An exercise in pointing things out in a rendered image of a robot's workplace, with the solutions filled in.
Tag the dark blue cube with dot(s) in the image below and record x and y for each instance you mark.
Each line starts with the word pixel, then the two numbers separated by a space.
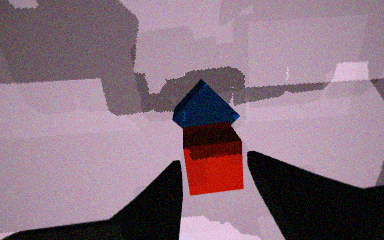
pixel 202 105

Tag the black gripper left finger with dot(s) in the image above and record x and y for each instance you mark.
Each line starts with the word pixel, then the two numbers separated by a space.
pixel 155 214

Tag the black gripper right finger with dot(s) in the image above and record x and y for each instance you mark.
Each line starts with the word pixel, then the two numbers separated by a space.
pixel 309 206

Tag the red cube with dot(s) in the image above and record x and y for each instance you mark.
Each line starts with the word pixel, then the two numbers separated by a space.
pixel 213 158

